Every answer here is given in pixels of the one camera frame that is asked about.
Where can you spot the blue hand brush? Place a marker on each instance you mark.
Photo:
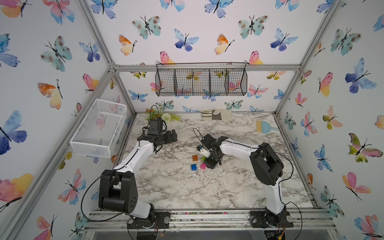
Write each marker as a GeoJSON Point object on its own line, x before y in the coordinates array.
{"type": "Point", "coordinates": [264, 127]}

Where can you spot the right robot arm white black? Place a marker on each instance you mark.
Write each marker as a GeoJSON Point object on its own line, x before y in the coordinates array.
{"type": "Point", "coordinates": [267, 166]}

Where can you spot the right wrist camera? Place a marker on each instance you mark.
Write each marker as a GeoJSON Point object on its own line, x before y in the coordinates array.
{"type": "Point", "coordinates": [203, 151]}

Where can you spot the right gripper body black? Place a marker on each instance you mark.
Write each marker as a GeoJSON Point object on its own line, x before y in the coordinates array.
{"type": "Point", "coordinates": [210, 160]}

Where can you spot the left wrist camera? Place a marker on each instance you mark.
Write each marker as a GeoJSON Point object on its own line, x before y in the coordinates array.
{"type": "Point", "coordinates": [156, 127]}

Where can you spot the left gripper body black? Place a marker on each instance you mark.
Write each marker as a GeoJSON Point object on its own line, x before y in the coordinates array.
{"type": "Point", "coordinates": [166, 138]}

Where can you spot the potted plant white pot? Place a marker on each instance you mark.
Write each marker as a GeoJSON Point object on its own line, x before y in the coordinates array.
{"type": "Point", "coordinates": [154, 114]}

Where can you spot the white mesh basket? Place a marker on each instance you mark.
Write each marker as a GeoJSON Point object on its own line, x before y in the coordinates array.
{"type": "Point", "coordinates": [98, 132]}

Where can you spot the black wire basket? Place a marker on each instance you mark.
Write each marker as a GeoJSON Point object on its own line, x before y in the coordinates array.
{"type": "Point", "coordinates": [205, 79]}

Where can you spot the aluminium rail front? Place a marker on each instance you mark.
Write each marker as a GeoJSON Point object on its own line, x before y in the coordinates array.
{"type": "Point", "coordinates": [214, 220]}

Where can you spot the pink lego brick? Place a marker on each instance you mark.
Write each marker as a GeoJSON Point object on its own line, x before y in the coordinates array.
{"type": "Point", "coordinates": [203, 166]}

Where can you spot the work glove beige grey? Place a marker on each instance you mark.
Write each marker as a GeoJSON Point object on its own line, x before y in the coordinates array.
{"type": "Point", "coordinates": [216, 115]}

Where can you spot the small blue lego brick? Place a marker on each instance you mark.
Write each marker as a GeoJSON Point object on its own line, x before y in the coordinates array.
{"type": "Point", "coordinates": [194, 167]}

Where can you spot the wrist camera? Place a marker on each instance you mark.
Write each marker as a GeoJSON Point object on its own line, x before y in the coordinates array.
{"type": "Point", "coordinates": [156, 127]}
{"type": "Point", "coordinates": [203, 151]}

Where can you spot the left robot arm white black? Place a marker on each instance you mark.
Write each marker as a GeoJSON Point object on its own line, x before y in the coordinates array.
{"type": "Point", "coordinates": [118, 187]}

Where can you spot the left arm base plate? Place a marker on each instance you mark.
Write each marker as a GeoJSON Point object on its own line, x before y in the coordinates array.
{"type": "Point", "coordinates": [150, 220]}

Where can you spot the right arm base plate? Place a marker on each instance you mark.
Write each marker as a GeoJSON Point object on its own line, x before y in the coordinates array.
{"type": "Point", "coordinates": [271, 219]}

